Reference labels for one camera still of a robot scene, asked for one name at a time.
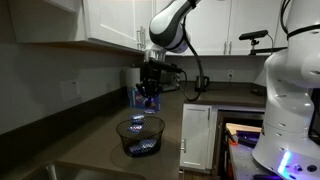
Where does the white base cabinet door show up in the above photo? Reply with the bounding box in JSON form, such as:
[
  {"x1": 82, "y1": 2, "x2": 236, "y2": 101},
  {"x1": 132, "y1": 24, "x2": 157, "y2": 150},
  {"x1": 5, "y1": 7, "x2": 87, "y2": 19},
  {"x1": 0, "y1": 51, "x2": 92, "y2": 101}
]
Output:
[{"x1": 179, "y1": 103, "x2": 214, "y2": 172}]

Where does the silver cabinet door handle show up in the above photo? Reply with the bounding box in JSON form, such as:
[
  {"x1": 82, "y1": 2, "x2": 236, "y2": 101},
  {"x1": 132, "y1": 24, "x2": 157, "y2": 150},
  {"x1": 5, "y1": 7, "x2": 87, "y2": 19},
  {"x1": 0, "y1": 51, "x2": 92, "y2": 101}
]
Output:
[{"x1": 180, "y1": 138, "x2": 187, "y2": 155}]

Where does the blue carton box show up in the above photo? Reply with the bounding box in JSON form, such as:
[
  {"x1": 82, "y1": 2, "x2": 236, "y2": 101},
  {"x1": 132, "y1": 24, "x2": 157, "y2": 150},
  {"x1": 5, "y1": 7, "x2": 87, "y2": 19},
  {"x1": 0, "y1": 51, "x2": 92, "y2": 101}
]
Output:
[{"x1": 127, "y1": 86, "x2": 162, "y2": 111}]

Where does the white paper towel roll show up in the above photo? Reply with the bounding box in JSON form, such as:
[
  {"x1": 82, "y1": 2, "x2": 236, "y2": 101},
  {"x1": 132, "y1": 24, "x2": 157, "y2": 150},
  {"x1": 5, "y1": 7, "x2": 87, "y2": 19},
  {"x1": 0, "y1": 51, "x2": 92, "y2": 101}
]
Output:
[{"x1": 125, "y1": 67, "x2": 142, "y2": 89}]

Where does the wooden cart board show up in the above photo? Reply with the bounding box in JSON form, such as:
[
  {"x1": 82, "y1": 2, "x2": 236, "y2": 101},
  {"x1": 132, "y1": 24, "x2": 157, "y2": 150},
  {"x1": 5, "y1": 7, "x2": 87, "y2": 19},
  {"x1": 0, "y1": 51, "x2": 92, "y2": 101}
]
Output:
[{"x1": 225, "y1": 122, "x2": 263, "y2": 135}]

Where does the steel kitchen sink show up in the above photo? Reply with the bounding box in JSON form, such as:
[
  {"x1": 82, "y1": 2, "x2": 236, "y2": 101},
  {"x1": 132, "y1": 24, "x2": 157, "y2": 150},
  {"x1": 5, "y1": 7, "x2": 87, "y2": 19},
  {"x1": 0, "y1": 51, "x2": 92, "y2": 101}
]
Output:
[{"x1": 19, "y1": 161, "x2": 148, "y2": 180}]

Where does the silver upper cabinet handle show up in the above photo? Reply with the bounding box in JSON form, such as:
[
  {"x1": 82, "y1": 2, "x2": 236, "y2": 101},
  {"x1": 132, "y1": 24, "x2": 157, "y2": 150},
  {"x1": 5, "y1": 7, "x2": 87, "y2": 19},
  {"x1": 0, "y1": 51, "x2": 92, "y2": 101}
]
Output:
[
  {"x1": 136, "y1": 25, "x2": 147, "y2": 51},
  {"x1": 222, "y1": 40, "x2": 233, "y2": 56}
]

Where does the black wire mesh basket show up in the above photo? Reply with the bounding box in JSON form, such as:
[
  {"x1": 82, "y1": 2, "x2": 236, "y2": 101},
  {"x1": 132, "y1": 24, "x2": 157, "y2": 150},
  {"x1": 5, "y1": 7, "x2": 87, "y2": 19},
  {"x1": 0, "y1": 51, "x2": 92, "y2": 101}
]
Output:
[{"x1": 115, "y1": 115, "x2": 166, "y2": 159}]

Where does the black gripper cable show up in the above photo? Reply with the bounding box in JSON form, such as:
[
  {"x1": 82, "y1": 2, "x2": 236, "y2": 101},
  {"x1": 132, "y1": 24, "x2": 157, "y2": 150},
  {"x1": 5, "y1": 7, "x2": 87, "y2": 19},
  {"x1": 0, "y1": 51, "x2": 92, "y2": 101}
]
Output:
[{"x1": 173, "y1": 16, "x2": 205, "y2": 103}]

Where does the white wall outlet plate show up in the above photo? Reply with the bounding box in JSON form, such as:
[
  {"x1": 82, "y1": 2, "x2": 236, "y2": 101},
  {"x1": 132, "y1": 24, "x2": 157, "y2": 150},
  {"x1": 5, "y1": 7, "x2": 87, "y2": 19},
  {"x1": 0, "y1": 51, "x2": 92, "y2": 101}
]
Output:
[{"x1": 59, "y1": 79, "x2": 81, "y2": 103}]

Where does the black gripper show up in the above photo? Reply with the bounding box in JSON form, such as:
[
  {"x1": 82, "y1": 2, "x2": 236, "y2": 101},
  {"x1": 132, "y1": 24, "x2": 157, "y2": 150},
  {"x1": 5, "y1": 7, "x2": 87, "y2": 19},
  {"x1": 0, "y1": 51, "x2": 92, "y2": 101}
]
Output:
[{"x1": 135, "y1": 58, "x2": 165, "y2": 107}]

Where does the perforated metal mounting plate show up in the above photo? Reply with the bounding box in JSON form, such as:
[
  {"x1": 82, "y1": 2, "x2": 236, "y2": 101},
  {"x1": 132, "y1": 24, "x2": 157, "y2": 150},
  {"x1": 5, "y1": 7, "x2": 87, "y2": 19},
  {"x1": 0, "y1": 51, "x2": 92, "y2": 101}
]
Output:
[{"x1": 228, "y1": 141, "x2": 284, "y2": 180}]

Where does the black orange clamp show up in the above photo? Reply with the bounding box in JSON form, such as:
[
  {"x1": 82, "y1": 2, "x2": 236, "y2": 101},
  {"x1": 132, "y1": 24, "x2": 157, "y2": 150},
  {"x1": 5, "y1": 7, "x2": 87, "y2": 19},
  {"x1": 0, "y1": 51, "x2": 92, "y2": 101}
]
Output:
[{"x1": 226, "y1": 128, "x2": 239, "y2": 147}]

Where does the black kettle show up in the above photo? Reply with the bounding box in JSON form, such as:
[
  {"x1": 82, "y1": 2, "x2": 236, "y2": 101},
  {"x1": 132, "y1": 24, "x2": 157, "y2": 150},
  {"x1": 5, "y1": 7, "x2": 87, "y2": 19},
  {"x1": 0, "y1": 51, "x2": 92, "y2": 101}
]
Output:
[{"x1": 194, "y1": 75, "x2": 211, "y2": 93}]

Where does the black aluminium rail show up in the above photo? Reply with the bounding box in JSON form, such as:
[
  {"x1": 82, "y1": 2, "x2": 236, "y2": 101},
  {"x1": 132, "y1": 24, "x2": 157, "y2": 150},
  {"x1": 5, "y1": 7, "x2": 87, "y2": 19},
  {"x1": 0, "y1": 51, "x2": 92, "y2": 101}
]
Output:
[{"x1": 235, "y1": 130, "x2": 262, "y2": 148}]

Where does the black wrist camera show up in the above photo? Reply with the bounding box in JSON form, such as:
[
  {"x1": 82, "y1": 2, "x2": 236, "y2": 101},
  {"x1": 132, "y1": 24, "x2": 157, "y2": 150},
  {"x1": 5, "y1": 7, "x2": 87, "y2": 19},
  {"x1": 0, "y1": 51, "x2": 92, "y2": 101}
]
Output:
[{"x1": 157, "y1": 61, "x2": 184, "y2": 75}]

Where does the black camera on stand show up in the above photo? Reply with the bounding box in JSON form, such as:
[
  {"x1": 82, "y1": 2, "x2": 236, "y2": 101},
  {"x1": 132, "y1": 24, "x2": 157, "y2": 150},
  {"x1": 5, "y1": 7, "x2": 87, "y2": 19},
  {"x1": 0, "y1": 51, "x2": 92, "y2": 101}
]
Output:
[{"x1": 238, "y1": 29, "x2": 288, "y2": 56}]

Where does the white upper wall cabinet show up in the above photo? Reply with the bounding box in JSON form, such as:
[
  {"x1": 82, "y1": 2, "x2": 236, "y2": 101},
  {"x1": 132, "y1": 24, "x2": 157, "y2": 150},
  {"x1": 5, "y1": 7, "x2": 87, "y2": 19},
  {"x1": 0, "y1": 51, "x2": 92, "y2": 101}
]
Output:
[
  {"x1": 154, "y1": 0, "x2": 289, "y2": 57},
  {"x1": 8, "y1": 0, "x2": 156, "y2": 54}
]

